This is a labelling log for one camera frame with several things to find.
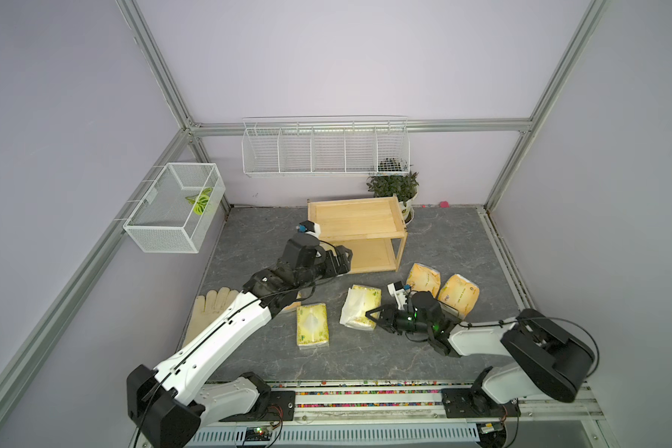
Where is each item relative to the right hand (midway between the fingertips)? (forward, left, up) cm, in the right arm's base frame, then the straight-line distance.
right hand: (366, 315), depth 82 cm
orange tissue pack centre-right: (+14, -21, -4) cm, 26 cm away
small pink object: (+55, -38, -9) cm, 68 cm away
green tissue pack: (-2, +16, -3) cm, 17 cm away
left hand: (+8, +7, +17) cm, 21 cm away
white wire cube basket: (+25, +56, +19) cm, 64 cm away
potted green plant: (+46, -16, +9) cm, 50 cm away
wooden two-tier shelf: (+24, -3, +12) cm, 27 cm away
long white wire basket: (+54, +13, +22) cm, 60 cm away
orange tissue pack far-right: (+9, -32, -5) cm, 33 cm away
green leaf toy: (+27, +49, +22) cm, 60 cm away
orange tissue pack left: (+5, +23, -4) cm, 24 cm away
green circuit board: (-28, +29, -9) cm, 41 cm away
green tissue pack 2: (+5, +2, 0) cm, 5 cm away
